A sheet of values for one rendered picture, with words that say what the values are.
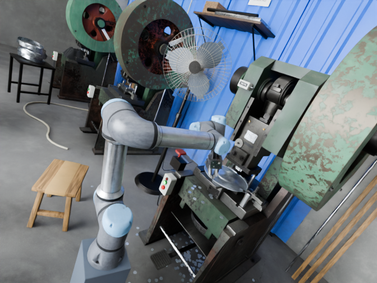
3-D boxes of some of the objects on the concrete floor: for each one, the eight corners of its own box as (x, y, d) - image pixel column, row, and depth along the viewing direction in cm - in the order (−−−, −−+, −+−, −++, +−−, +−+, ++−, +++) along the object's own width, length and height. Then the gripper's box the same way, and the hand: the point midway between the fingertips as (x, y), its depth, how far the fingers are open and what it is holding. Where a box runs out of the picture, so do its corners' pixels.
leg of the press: (188, 322, 117) (266, 204, 87) (176, 302, 124) (245, 187, 94) (260, 260, 182) (318, 181, 152) (249, 250, 190) (303, 172, 160)
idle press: (54, 103, 312) (75, -26, 254) (40, 81, 370) (55, -27, 312) (138, 113, 426) (166, 26, 368) (118, 96, 483) (139, 18, 425)
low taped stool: (48, 193, 160) (54, 158, 148) (81, 199, 167) (89, 165, 156) (25, 228, 129) (31, 187, 118) (67, 233, 137) (76, 194, 126)
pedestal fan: (152, 209, 188) (227, 30, 135) (123, 177, 213) (176, 16, 160) (217, 180, 289) (275, 72, 236) (192, 161, 314) (239, 59, 261)
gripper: (208, 147, 101) (205, 184, 109) (226, 149, 101) (221, 185, 108) (207, 142, 109) (204, 176, 117) (224, 143, 109) (219, 177, 116)
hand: (212, 176), depth 115 cm, fingers closed
